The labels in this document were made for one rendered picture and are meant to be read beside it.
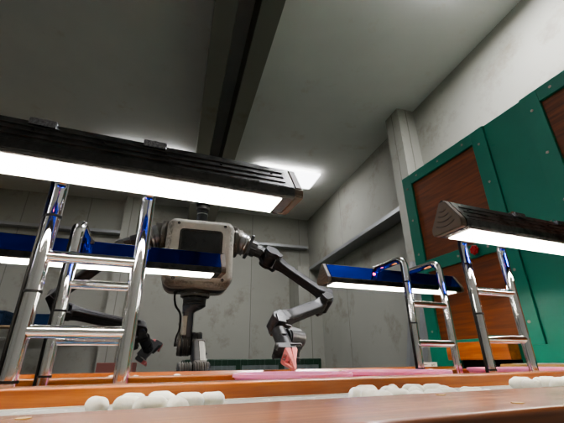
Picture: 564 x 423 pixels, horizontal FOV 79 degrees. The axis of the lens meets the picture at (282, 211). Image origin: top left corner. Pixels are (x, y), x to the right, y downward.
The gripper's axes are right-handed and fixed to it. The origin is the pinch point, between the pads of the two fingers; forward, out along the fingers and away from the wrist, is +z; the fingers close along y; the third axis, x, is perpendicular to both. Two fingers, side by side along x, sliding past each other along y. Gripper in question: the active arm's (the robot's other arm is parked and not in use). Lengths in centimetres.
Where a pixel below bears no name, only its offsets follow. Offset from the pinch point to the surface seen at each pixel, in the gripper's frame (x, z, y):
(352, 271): -32.2, -11.6, 18.2
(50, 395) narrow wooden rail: -37, 44, -60
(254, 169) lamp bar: -69, 30, -36
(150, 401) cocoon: -47, 56, -48
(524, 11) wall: -233, -222, 263
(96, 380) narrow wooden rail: -16, 20, -58
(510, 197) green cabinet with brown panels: -69, -18, 86
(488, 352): -37, 36, 29
